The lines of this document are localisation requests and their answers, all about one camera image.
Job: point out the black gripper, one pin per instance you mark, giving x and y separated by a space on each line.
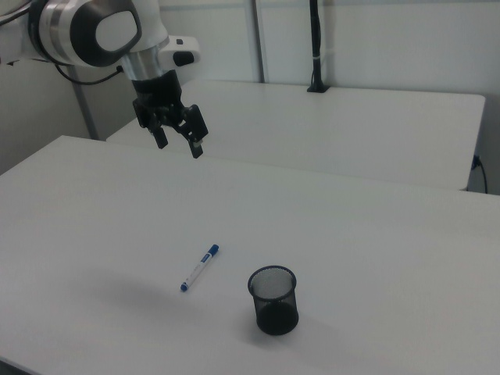
158 95

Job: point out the blue capped white marker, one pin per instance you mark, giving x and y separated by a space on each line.
200 268

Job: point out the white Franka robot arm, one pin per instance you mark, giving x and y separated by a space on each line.
58 27

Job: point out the white background table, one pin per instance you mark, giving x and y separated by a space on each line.
332 129

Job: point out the black clamped pole stand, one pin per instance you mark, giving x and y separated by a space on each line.
316 47

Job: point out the black mesh pen cup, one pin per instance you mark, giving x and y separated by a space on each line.
274 308

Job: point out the grey slanted frame post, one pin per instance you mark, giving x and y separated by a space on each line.
86 109

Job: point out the grey partition frame post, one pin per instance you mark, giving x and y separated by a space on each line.
259 39

